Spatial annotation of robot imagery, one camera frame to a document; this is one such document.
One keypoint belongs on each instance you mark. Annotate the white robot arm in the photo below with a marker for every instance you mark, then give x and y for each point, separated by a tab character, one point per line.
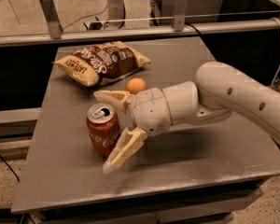
217	91

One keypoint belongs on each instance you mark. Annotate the grey table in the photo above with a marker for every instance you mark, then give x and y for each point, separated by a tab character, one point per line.
205	169

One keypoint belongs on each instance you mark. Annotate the horizontal metal rail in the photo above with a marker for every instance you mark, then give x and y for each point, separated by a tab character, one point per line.
142	34

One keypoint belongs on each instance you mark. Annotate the orange fruit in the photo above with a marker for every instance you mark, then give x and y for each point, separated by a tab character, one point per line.
136	85

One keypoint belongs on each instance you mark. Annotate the red coke can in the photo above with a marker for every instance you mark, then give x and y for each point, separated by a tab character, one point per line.
104	130

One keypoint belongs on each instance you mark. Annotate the left metal rail bracket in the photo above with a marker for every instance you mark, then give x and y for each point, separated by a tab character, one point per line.
52	19

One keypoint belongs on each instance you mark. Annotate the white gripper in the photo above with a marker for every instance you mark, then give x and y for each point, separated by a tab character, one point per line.
148	110

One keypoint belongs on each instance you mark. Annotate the metal rail bracket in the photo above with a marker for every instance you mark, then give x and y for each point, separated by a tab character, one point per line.
180	14
52	19

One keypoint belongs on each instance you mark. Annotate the yellow brown chip bag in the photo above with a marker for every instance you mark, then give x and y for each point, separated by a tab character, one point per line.
102	64

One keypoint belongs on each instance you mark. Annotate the right metal rail bracket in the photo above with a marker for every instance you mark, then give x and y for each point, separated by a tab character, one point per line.
180	14

